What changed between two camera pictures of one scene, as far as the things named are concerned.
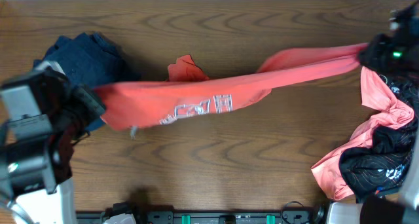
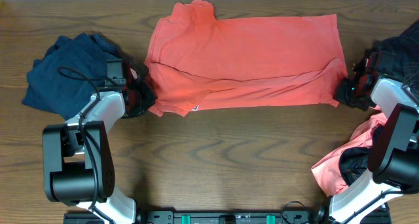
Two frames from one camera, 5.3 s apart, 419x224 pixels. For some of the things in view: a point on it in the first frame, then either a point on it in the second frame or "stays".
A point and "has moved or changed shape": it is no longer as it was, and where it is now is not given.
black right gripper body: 387,56 → 348,94
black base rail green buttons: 290,217 stays
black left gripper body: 82,111 → 143,99
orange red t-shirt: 189,92 has moved or changed shape
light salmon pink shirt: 328,173 stays
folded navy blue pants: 90,59 stays
